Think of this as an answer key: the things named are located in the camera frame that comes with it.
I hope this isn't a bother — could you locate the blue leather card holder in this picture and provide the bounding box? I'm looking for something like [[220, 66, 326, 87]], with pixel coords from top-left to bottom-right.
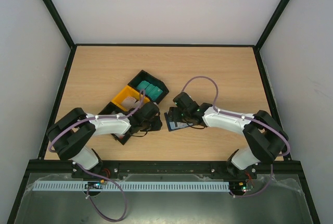
[[164, 113, 190, 132]]

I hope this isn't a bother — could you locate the black bin with teal cards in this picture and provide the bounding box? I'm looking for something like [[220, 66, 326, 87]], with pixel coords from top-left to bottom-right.
[[128, 70, 169, 104]]

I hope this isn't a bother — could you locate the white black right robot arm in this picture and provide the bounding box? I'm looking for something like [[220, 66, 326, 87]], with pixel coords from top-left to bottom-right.
[[165, 92, 290, 178]]

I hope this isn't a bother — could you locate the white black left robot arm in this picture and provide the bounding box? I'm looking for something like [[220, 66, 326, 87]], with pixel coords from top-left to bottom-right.
[[46, 102, 162, 170]]

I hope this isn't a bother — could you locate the white red card stack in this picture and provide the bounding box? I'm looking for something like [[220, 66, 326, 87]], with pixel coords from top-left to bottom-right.
[[121, 96, 140, 110]]

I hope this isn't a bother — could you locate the teal card stack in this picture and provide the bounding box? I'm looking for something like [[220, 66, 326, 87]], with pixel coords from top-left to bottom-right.
[[136, 80, 163, 101]]

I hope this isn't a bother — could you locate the black bin with red cards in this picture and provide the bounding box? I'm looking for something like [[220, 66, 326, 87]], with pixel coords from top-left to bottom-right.
[[98, 102, 131, 145]]

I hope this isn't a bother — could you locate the yellow plastic bin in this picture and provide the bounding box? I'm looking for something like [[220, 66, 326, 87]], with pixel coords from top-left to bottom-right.
[[111, 85, 143, 111]]

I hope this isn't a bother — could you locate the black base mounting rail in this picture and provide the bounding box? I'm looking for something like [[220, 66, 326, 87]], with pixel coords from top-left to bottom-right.
[[71, 160, 258, 180]]

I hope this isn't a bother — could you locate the black aluminium frame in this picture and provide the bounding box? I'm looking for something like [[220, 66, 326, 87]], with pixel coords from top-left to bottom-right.
[[5, 0, 321, 224]]

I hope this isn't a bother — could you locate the light blue slotted cable duct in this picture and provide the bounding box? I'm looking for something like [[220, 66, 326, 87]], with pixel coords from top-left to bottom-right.
[[32, 181, 229, 192]]

